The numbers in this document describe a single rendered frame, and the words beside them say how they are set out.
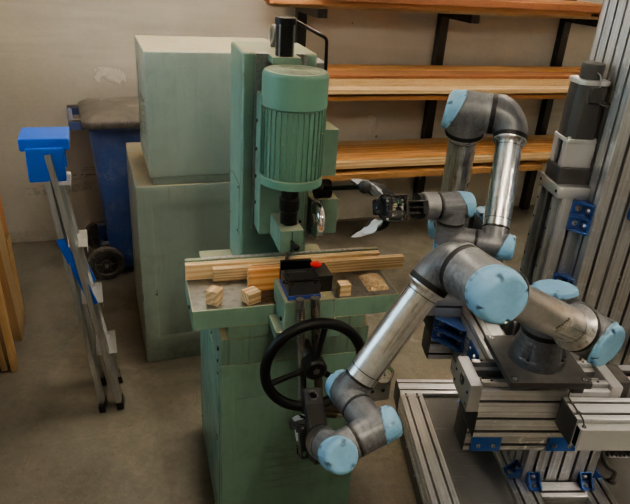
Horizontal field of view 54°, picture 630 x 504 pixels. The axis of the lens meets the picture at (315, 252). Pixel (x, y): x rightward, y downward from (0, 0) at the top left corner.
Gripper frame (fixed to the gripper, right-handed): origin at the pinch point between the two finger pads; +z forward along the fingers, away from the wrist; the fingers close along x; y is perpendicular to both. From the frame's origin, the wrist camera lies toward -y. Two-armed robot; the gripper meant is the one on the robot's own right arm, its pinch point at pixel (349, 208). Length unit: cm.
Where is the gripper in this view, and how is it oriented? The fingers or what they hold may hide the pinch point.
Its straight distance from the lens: 166.0
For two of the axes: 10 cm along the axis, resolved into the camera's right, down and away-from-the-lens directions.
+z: -9.6, 0.5, -2.7
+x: 0.2, 9.9, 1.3
